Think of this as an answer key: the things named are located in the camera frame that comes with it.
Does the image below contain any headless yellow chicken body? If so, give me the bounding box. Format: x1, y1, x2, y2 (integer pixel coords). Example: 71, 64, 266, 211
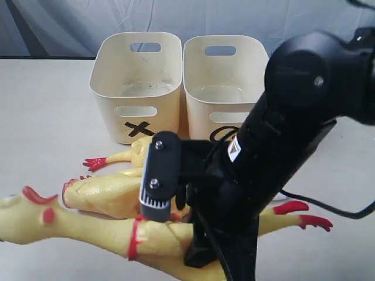
62, 167, 143, 219

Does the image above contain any cream bin marked X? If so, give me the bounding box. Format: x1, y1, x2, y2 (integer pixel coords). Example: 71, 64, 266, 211
90, 32, 182, 144

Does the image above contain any cream bin marked O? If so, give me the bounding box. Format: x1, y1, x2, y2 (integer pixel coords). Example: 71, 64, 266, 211
183, 35, 269, 139

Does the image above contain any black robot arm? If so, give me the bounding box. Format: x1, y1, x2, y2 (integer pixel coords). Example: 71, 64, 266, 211
183, 28, 374, 268

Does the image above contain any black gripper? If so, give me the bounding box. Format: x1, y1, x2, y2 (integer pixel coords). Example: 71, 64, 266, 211
177, 137, 260, 268

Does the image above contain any large whole rubber chicken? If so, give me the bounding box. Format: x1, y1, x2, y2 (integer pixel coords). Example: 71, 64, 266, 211
0, 185, 334, 281

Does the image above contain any black cable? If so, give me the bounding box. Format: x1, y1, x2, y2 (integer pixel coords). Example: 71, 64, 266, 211
192, 125, 375, 281

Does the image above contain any whole yellow rubber chicken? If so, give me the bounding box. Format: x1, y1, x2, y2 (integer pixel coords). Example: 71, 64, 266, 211
82, 136, 152, 172

